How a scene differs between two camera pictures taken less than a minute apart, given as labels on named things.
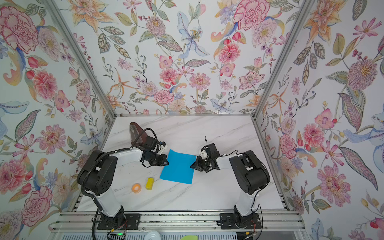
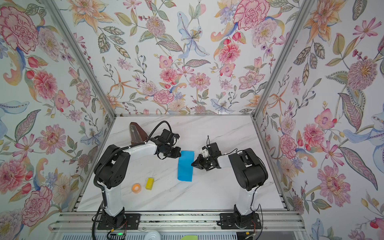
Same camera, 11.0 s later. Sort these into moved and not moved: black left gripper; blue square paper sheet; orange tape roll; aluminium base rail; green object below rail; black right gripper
Moved: blue square paper sheet; black left gripper
Not moved: orange tape roll; aluminium base rail; black right gripper; green object below rail
